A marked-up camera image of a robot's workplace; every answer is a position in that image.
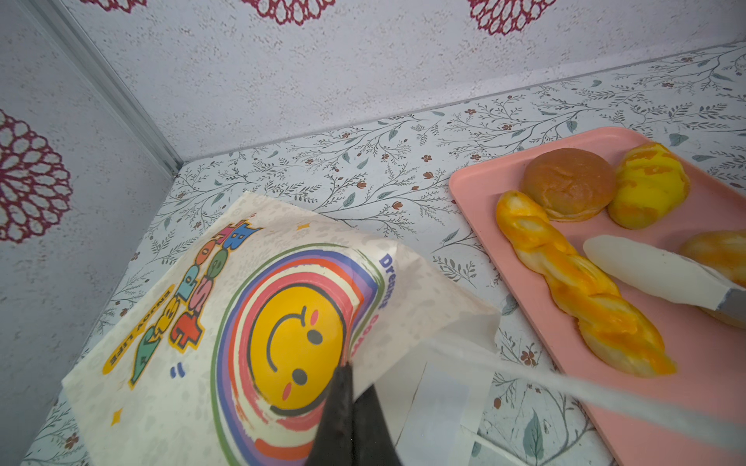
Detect metal tongs white tips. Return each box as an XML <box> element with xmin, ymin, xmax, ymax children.
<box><xmin>583</xmin><ymin>235</ymin><xmax>745</xmax><ymax>328</ymax></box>

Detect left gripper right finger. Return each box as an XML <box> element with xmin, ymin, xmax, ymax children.
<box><xmin>352</xmin><ymin>386</ymin><xmax>402</xmax><ymax>466</ymax></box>

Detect yellow croissant bread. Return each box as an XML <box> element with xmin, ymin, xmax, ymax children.
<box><xmin>607</xmin><ymin>143</ymin><xmax>690</xmax><ymax>229</ymax></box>

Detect orange fake bread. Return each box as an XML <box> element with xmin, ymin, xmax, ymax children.
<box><xmin>495</xmin><ymin>190</ymin><xmax>677</xmax><ymax>378</ymax></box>

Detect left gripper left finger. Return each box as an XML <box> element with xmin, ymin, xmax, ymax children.
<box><xmin>306</xmin><ymin>364</ymin><xmax>354</xmax><ymax>466</ymax></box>

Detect white paper bag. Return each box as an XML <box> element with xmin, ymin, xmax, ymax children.
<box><xmin>60</xmin><ymin>191</ymin><xmax>746</xmax><ymax>466</ymax></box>

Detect round brown bun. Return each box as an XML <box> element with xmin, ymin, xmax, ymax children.
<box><xmin>520</xmin><ymin>148</ymin><xmax>617</xmax><ymax>223</ymax></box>

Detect yellow fake bread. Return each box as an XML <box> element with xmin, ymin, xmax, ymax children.
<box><xmin>678</xmin><ymin>229</ymin><xmax>746</xmax><ymax>330</ymax></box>

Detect pink plastic tray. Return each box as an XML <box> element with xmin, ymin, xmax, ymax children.
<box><xmin>449</xmin><ymin>127</ymin><xmax>745</xmax><ymax>465</ymax></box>

